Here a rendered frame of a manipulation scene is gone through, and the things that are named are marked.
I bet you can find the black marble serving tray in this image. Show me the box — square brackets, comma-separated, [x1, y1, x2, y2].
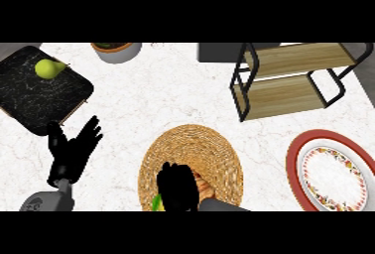
[0, 45, 94, 137]

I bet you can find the grey potted plant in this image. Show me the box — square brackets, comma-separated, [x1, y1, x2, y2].
[89, 42, 142, 65]

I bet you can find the dark grey box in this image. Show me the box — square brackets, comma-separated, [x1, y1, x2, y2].
[196, 42, 281, 64]

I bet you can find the red-rimmed floral plate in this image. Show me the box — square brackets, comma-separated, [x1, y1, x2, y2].
[283, 129, 375, 212]

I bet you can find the round woven wicker placemat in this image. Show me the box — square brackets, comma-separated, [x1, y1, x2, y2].
[135, 124, 244, 212]

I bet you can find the green pear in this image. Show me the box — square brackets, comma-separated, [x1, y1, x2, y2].
[33, 59, 69, 80]

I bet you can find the black-framed wooden tiered shelf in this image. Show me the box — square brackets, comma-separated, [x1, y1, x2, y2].
[228, 42, 375, 123]

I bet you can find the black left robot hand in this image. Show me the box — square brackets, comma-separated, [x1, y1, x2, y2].
[45, 115, 104, 189]

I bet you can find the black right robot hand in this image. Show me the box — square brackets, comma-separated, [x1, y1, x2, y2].
[154, 161, 202, 212]

